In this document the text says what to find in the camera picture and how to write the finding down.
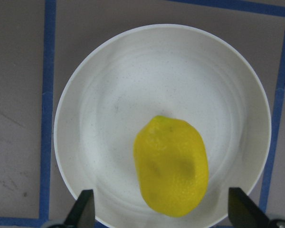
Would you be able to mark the cream round plate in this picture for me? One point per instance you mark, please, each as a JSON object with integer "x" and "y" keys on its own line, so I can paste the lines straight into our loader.
{"x": 171, "y": 70}

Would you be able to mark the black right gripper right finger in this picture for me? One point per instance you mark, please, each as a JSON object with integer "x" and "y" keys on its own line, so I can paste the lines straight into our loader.
{"x": 243, "y": 212}

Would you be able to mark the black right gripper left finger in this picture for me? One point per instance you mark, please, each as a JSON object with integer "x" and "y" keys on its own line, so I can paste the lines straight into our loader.
{"x": 82, "y": 214}

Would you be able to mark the yellow lemon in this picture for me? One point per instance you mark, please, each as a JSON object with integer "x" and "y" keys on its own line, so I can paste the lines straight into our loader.
{"x": 171, "y": 165}

